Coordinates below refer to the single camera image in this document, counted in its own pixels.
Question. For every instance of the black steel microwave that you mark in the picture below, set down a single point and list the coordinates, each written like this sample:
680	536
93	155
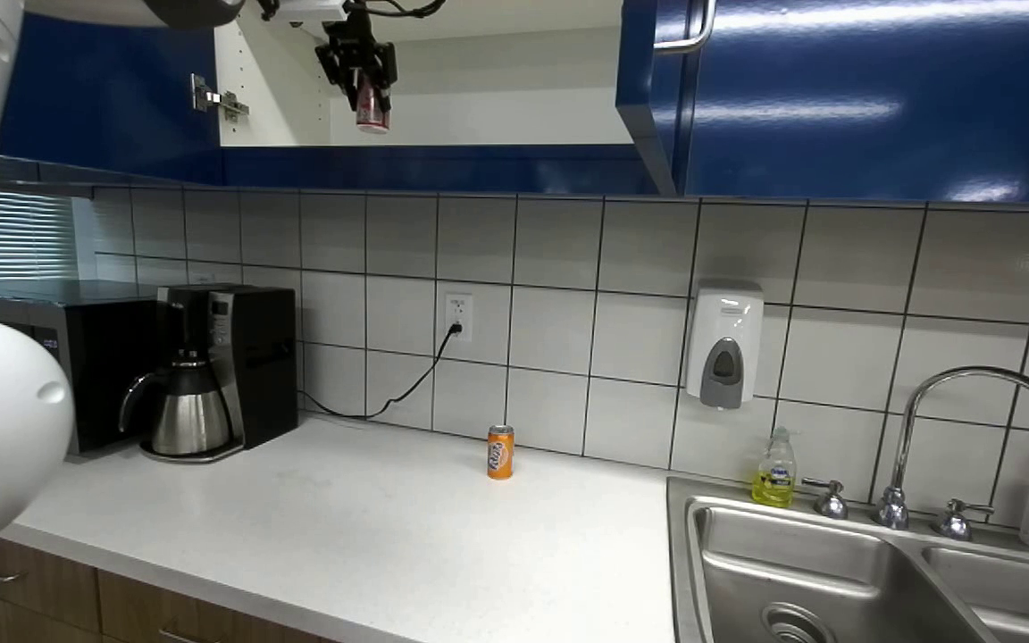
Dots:
107	369

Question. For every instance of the white wall soap dispenser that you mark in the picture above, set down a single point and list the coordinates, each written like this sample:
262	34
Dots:
721	344

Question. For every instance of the blue cupboard door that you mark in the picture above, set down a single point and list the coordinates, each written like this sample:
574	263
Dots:
648	110
107	110

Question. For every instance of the wooden base cabinet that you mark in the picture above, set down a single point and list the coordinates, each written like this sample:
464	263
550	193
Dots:
63	592

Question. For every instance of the closed blue wall cupboard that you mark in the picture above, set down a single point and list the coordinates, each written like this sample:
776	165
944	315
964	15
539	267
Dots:
885	110

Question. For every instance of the white wall outlet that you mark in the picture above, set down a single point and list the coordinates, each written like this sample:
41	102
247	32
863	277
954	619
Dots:
457	309

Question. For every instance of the stainless steel double sink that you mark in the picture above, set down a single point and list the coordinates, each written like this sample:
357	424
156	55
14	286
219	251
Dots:
801	573

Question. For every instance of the window blinds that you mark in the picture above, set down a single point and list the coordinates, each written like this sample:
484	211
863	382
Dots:
2	239

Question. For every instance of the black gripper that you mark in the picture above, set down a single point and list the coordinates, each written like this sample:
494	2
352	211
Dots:
355	32

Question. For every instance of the open white-lined wall cupboard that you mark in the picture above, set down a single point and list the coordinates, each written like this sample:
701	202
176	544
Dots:
502	110

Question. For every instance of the chrome sink faucet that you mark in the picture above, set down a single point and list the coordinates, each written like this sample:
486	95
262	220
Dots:
889	507

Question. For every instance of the silver cupboard hinge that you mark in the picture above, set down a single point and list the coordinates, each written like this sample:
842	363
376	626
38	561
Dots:
215	97

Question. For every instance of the black steel coffee maker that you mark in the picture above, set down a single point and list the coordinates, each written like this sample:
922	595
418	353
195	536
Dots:
259	359

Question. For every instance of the yellow dish soap bottle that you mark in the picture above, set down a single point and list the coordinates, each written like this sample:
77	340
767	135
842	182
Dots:
771	483

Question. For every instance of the orange soda can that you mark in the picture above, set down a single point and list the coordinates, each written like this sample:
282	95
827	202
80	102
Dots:
502	455

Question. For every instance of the steel coffee carafe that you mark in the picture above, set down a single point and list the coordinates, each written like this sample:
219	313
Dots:
188	417

